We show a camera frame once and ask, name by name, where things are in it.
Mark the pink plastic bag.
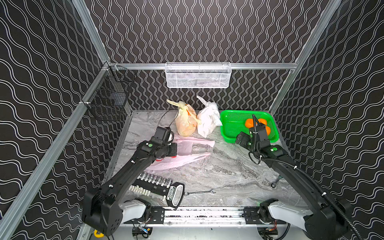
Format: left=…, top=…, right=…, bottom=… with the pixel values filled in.
left=147, top=135, right=216, bottom=171

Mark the aluminium corner post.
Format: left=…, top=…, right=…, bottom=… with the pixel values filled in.
left=269, top=0, right=342, bottom=116

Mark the yellow plastic bag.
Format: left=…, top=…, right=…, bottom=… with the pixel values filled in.
left=167, top=100, right=201, bottom=137

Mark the green plastic basket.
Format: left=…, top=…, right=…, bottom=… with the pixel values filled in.
left=220, top=110, right=280, bottom=144

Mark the black wire basket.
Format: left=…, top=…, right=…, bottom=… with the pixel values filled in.
left=86, top=62, right=137, bottom=122

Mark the steel combination wrench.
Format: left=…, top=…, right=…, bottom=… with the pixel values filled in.
left=184, top=189, right=216, bottom=197

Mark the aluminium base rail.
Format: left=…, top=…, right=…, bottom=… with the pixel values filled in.
left=76, top=205, right=331, bottom=240

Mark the socket set holder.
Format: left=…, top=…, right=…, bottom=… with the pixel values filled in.
left=129, top=172, right=185, bottom=209

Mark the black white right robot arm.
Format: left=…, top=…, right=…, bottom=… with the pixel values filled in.
left=236, top=115, right=363, bottom=240

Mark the white plastic bag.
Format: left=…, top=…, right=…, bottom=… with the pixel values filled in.
left=197, top=96, right=223, bottom=138

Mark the yellow tape measure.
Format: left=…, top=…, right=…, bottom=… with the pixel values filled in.
left=93, top=230, right=105, bottom=238

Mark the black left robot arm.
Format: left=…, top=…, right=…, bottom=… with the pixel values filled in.
left=82, top=127, right=177, bottom=237

